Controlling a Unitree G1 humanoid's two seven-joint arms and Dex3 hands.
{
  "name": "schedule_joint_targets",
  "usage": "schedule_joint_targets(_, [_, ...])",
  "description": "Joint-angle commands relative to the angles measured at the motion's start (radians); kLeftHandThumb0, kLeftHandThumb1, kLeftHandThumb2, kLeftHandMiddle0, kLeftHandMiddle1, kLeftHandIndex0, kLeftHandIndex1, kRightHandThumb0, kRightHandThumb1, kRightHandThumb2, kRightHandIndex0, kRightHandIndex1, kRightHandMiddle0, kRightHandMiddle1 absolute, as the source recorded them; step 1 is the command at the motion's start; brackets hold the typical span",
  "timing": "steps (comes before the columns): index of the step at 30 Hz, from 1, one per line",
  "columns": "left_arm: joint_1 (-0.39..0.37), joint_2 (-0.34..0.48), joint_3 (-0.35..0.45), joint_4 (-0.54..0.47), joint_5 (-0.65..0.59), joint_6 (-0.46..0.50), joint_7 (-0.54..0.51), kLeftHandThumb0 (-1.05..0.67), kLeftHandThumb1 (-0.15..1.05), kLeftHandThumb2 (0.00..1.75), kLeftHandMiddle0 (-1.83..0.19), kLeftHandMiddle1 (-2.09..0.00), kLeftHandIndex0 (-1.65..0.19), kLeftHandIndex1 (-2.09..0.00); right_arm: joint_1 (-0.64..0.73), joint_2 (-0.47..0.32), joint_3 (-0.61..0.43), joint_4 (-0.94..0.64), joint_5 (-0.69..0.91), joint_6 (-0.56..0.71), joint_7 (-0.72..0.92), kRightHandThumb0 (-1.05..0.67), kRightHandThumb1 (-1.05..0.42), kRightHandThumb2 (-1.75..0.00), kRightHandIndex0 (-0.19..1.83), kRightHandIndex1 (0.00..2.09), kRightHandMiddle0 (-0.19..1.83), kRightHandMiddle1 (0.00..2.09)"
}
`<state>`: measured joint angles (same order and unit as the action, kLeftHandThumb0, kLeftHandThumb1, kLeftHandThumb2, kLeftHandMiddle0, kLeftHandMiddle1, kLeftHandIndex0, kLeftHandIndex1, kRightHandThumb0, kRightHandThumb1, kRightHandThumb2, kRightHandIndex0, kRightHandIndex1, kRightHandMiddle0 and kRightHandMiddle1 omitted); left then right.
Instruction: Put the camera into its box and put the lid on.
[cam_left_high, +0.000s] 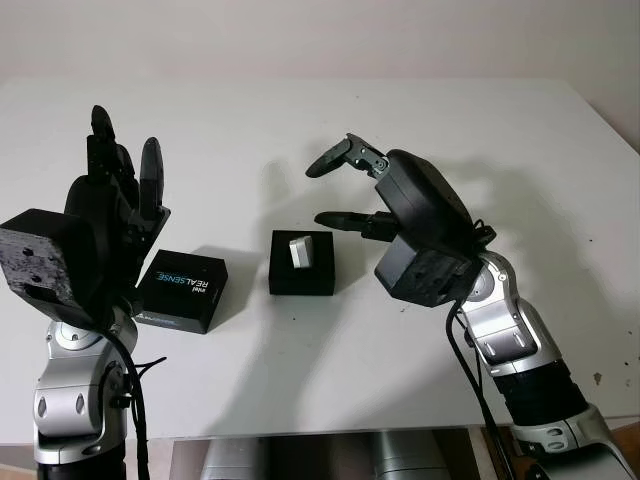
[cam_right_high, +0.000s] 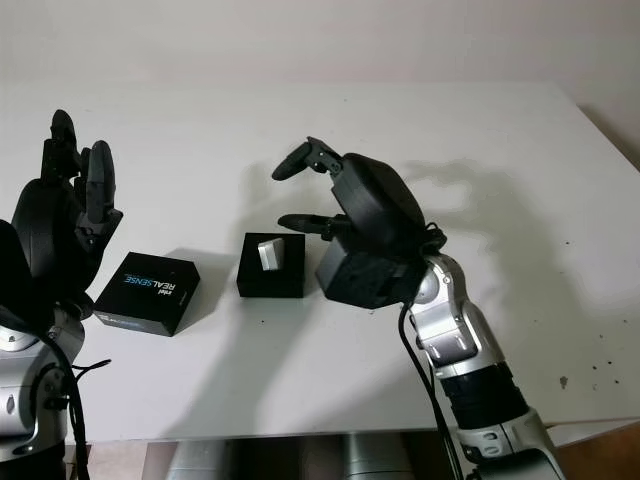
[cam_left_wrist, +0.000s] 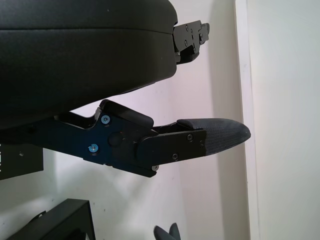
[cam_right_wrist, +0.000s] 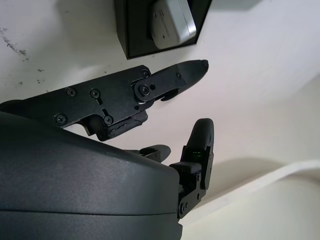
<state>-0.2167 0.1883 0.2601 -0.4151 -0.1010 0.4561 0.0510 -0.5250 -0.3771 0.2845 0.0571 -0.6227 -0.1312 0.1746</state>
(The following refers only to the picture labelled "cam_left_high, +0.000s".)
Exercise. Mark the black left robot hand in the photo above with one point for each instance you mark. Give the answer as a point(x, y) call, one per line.
point(107, 230)

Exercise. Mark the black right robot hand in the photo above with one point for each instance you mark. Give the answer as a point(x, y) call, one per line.
point(425, 200)

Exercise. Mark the black RealSense box lid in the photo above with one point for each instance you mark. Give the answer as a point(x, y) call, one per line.
point(205, 310)

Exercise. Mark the small silver square camera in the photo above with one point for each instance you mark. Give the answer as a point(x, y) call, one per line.
point(299, 252)

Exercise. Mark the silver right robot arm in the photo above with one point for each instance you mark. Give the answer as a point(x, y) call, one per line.
point(520, 340)

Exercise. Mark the black open box base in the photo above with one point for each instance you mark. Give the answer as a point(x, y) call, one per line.
point(300, 282)

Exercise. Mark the grey robot leg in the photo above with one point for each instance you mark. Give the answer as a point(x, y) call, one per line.
point(237, 460)
point(407, 457)

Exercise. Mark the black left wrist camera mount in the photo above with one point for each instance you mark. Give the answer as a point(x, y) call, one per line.
point(45, 260)

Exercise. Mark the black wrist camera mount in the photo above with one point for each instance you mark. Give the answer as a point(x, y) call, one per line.
point(45, 260)
point(420, 275)

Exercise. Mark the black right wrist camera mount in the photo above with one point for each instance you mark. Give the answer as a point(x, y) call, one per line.
point(420, 275)

